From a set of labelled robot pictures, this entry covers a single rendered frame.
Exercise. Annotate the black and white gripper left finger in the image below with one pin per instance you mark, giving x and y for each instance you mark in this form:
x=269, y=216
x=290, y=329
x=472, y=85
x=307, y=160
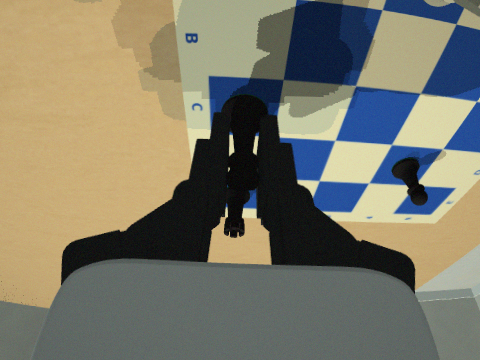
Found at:
x=178, y=230

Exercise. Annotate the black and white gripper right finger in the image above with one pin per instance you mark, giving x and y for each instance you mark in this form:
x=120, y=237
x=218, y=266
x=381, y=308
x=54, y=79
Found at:
x=306, y=235

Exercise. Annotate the blue and cream chessboard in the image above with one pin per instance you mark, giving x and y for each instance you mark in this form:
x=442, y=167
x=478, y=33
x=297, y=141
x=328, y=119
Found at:
x=357, y=85

